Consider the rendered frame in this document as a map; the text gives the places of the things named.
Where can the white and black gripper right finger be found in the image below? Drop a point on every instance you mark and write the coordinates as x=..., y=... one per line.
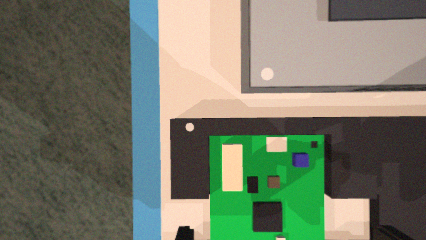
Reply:
x=388, y=232

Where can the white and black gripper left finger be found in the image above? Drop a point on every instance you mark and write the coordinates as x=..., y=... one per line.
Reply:
x=184, y=233

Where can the green circuit board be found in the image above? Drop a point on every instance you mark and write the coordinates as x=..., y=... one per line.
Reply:
x=266, y=187

